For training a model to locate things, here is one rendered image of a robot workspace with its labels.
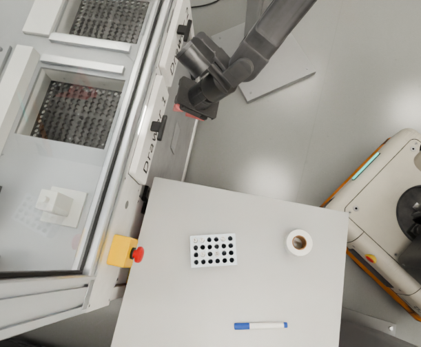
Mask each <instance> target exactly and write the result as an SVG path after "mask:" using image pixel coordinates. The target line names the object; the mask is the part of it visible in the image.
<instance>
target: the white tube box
mask: <svg viewBox="0 0 421 347"><path fill-rule="evenodd" d="M222 236H224V237H225V241H222V240H221V237H222ZM194 238H196V239H197V240H198V242H197V243H194V242H193V239H194ZM201 238H204V239H205V241H204V242H201V241H200V239H201ZM216 251H218V252H219V256H216V255H215V252H216ZM202 252H204V253H205V257H202V256H201V253H202ZM190 253H191V268H197V267H209V266H232V265H238V263H237V253H236V236H235V233H226V234H214V235H192V236H190Z"/></svg>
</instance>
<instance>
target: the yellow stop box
mask: <svg viewBox="0 0 421 347"><path fill-rule="evenodd" d="M137 244H138V240H137V239H134V238H131V237H127V236H123V235H117V234H116V235H114V238H113V241H112V245H111V248H110V252H109V255H108V258H107V264H108V265H112V266H117V267H121V268H130V267H132V263H133V260H134V258H133V252H134V250H136V248H137Z"/></svg>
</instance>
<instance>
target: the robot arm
mask: <svg viewBox="0 0 421 347"><path fill-rule="evenodd" d="M315 2H317V0H272V1H271V3H270V4H269V5H268V7H267V8H266V9H265V11H264V12H263V13H262V15H261V16H260V18H259V19H258V20H257V22H256V23H255V24H254V26H253V27H252V29H251V30H250V31H249V32H248V33H247V34H246V36H245V38H244V39H243V40H242V41H241V42H240V44H239V46H238V47H237V48H236V50H235V52H234V53H233V55H232V57H231V58H230V57H229V56H228V55H227V53H226V52H225V51H224V50H223V48H222V47H219V46H217V45H216V44H215V42H213V41H212V40H211V39H210V38H209V37H208V35H207V34H205V33H204V32H199V33H198V34H197V35H196V36H194V37H193V39H191V41H190V42H189V43H187V45H186V46H185V47H183V49H182V50H181V51H180V52H178V53H177V54H176V56H175V57H176V58H177V59H178V61H179V62H180V63H181V64H182V65H183V66H184V67H185V69H186V70H187V71H188V72H189V73H190V74H191V75H192V76H193V77H194V78H195V79H196V78H198V77H201V78H202V77H203V76H204V75H206V73H209V74H208V75H207V76H206V77H204V78H203V79H201V80H200V81H199V82H196V81H193V80H192V79H190V78H187V77H186V76H182V77H181V78H180V79H179V83H178V85H179V87H178V93H177V95H176V96H175V99H174V103H175V104H174V107H173V111H174V112H186V113H185V116H187V117H190V118H195V119H198V120H202V121H204V120H207V117H209V118H211V120H214V119H215V118H216V115H217V111H218V105H219V101H220V100H222V99H223V98H225V97H226V96H229V95H230V94H232V93H233V92H235V90H236V88H237V86H238V85H239V84H240V83H242V82H244V83H246V82H250V81H252V80H254V79H255V78H256V77H257V76H258V74H259V73H260V72H261V71H262V69H263V68H264V67H265V66H266V64H268V62H269V60H270V58H271V57H272V56H273V55H274V53H275V52H276V51H277V49H278V48H279V47H280V46H281V45H282V44H283V42H284V41H285V39H286V38H287V36H288V35H289V34H290V33H291V31H292V30H293V29H294V28H295V27H296V25H297V24H298V23H299V22H300V20H301V19H302V18H303V17H304V16H305V15H306V13H307V12H308V11H309V10H310V8H311V7H312V6H313V5H314V4H315Z"/></svg>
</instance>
